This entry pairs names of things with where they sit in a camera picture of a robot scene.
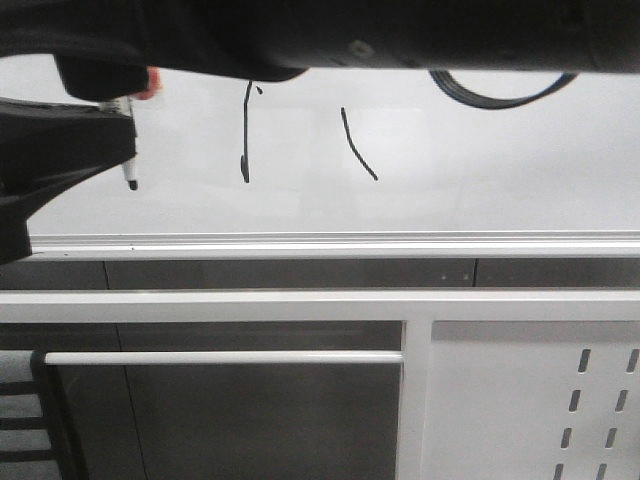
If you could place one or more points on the red round magnet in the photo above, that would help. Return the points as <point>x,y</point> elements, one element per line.
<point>154,85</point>

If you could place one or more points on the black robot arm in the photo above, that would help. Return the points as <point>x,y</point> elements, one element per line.
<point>562,36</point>

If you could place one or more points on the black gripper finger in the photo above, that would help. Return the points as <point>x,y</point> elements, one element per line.
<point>102,72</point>
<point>46,149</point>

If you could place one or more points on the white metal stand frame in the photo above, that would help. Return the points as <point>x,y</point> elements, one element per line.
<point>496,384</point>

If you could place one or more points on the white marker with black cap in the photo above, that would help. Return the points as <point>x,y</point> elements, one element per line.
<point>123,106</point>

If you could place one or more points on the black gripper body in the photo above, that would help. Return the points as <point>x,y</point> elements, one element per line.
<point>123,38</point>

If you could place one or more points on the white whiteboard with aluminium frame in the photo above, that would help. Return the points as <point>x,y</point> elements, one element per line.
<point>361,163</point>

